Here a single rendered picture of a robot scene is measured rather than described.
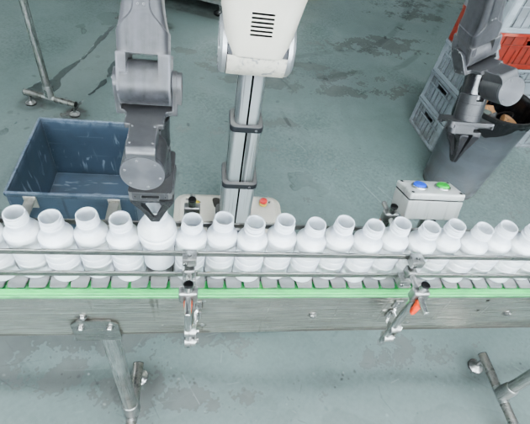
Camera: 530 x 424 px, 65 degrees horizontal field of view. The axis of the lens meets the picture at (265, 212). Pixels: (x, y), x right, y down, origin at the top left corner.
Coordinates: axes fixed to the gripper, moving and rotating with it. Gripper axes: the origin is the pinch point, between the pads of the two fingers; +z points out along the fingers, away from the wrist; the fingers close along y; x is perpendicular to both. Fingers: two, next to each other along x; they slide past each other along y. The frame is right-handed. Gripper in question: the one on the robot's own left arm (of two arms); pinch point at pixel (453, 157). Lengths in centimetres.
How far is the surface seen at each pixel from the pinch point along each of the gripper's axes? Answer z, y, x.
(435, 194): 8.0, -4.1, -3.5
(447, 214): 12.9, 0.5, -3.5
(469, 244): 12.7, -2.4, -17.5
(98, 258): 18, -77, -17
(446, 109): 26, 107, 180
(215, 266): 20, -55, -16
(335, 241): 12.6, -31.5, -17.6
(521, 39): -22, 127, 158
